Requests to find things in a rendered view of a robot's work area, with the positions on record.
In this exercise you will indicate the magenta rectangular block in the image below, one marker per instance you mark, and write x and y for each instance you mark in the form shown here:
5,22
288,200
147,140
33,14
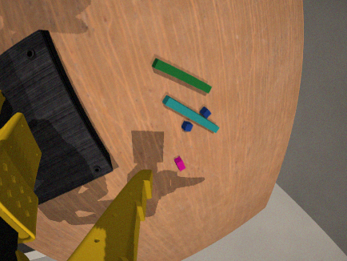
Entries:
179,163

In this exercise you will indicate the green rod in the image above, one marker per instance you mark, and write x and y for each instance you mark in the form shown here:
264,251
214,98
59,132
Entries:
173,71

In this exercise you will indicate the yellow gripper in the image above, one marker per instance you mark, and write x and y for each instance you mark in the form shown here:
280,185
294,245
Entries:
114,237

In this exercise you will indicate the turquoise rod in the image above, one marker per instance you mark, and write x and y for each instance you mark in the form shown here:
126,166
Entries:
177,106

